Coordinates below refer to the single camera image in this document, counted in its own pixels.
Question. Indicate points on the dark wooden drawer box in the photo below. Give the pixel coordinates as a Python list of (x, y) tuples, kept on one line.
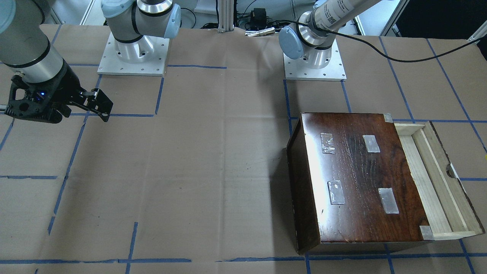
[(351, 186)]

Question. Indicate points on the wooden drawer with white handle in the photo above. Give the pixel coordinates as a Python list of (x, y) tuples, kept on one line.
[(449, 211)]

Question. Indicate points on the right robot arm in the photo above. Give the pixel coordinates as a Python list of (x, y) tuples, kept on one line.
[(27, 51)]

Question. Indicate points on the aluminium frame post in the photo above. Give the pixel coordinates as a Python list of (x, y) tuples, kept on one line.
[(226, 13)]

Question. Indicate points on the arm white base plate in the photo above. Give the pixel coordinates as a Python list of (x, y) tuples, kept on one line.
[(146, 57), (324, 65)]

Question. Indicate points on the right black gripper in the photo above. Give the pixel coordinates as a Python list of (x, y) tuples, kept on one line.
[(65, 86)]

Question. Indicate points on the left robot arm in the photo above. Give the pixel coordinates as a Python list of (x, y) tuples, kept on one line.
[(311, 37)]

